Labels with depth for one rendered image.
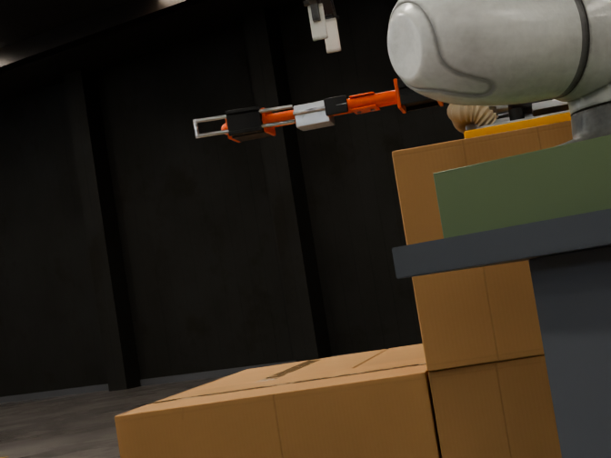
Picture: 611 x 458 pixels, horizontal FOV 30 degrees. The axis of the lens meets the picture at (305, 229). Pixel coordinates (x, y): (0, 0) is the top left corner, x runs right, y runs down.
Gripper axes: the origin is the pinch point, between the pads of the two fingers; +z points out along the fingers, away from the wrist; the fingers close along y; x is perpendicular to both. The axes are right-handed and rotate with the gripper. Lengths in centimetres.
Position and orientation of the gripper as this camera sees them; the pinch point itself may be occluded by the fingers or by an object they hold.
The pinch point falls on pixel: (326, 40)
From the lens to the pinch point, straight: 233.1
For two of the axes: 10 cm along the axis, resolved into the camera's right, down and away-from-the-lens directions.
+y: 2.2, 0.3, 9.7
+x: -9.6, 1.6, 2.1
